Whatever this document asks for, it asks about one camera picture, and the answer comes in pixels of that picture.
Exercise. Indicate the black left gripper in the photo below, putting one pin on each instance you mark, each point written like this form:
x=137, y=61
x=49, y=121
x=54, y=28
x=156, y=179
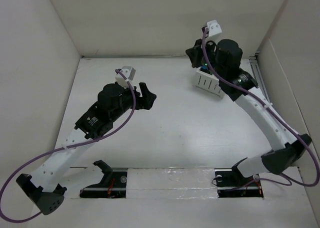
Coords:
x=145, y=102

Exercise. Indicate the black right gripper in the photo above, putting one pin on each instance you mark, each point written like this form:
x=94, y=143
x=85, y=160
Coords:
x=195, y=52

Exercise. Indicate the blue cap black highlighter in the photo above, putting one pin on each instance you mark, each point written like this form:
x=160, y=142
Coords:
x=204, y=69

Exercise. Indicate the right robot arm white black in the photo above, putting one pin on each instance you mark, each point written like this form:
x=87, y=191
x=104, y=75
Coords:
x=287, y=145

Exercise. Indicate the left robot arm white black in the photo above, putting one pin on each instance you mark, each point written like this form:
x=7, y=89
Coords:
x=42, y=186

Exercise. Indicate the white slotted pen holder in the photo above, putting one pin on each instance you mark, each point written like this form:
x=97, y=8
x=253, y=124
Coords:
x=207, y=82

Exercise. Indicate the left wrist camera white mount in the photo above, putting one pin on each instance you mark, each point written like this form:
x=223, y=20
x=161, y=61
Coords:
x=125, y=76

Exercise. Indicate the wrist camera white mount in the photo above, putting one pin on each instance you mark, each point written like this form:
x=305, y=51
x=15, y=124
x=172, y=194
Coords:
x=125, y=76
x=212, y=29

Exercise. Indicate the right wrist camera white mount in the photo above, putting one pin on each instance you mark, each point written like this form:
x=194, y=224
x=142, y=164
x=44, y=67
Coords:
x=212, y=29

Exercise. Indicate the aluminium rail right side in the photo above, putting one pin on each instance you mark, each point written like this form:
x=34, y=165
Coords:
x=258, y=76

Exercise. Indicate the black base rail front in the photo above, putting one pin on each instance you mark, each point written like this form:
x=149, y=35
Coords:
x=113, y=186

